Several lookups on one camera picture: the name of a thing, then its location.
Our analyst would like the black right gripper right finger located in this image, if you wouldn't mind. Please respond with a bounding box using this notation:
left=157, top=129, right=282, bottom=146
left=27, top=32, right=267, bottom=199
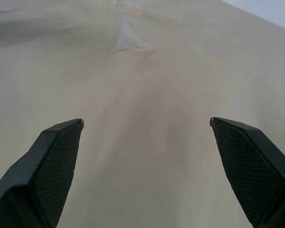
left=209, top=116, right=285, bottom=228

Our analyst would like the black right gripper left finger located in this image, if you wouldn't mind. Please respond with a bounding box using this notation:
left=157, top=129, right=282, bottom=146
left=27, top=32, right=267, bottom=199
left=0, top=118, right=85, bottom=228

